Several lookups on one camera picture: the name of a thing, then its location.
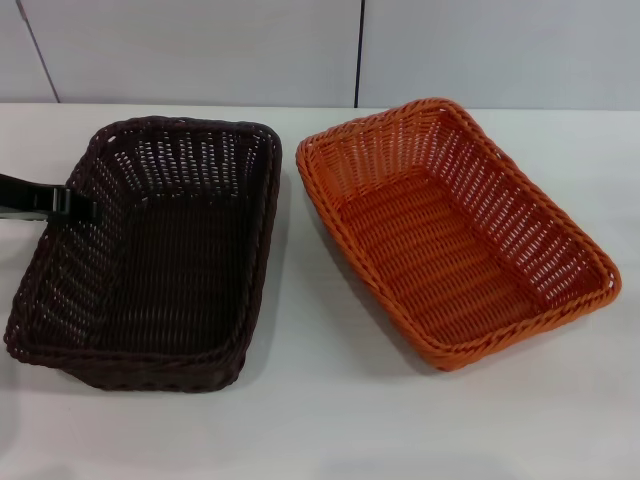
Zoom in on dark brown woven basket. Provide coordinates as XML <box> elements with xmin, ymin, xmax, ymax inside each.
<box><xmin>3</xmin><ymin>114</ymin><xmax>285</xmax><ymax>395</ymax></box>

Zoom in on orange woven basket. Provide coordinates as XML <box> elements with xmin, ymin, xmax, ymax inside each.
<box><xmin>295</xmin><ymin>96</ymin><xmax>623</xmax><ymax>373</ymax></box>

